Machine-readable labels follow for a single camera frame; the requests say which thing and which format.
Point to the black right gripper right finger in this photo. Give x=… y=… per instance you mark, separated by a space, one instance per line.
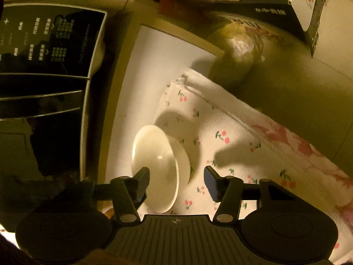
x=229 y=192

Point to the white small bowl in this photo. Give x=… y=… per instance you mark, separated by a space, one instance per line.
x=183 y=161

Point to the cherry print tablecloth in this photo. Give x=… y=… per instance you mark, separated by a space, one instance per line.
x=217 y=129

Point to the black microwave oven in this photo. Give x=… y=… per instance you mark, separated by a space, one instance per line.
x=56 y=61

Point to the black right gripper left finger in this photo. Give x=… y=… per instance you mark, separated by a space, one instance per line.
x=126 y=193

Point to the cream small bowl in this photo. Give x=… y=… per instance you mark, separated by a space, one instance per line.
x=152 y=149

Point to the black white water carton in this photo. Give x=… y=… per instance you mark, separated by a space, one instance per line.
x=299 y=18

